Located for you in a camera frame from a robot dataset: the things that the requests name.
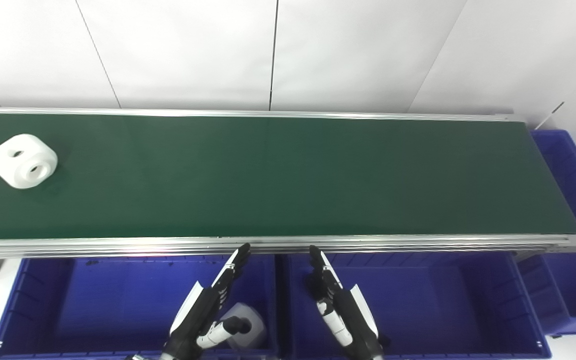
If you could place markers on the green conveyor belt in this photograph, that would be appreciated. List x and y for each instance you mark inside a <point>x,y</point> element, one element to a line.
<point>288,175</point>

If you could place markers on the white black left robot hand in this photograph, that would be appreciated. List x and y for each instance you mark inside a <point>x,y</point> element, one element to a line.
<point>203,310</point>

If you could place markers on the thin grey stick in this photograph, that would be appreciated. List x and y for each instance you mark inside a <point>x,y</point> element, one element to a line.
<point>550,115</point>

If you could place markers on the white two-hole plastic part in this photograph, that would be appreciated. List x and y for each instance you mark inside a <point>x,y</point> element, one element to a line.
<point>23,161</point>

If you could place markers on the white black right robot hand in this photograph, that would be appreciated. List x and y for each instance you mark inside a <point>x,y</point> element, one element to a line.
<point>343,310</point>

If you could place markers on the blue plastic bin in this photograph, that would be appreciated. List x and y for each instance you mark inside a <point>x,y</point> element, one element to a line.
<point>575,280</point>
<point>93,305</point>
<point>433,305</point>

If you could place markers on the white plastic part with hole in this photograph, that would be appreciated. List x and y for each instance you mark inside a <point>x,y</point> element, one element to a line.
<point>255,320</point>

